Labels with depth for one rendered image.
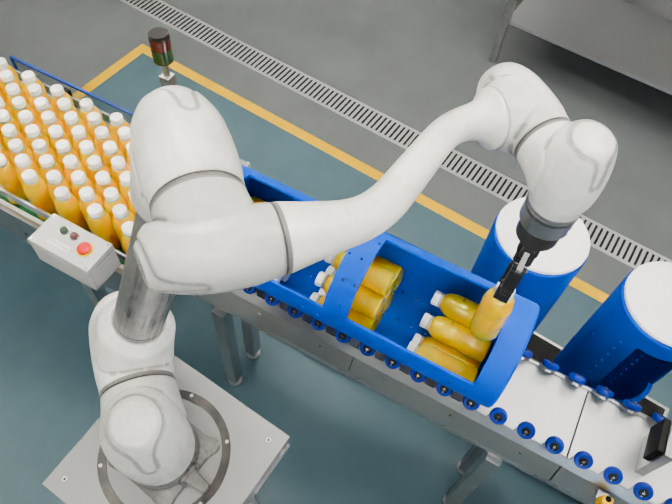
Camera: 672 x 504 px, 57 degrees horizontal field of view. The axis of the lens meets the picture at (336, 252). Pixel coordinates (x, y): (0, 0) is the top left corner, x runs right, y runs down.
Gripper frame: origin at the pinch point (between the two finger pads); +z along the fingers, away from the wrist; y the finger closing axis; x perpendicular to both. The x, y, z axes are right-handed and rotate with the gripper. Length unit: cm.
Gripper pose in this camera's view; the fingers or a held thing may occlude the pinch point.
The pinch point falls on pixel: (508, 282)
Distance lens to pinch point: 128.4
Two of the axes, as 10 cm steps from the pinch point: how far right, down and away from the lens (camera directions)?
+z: -0.6, 5.5, 8.3
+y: 4.8, -7.2, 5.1
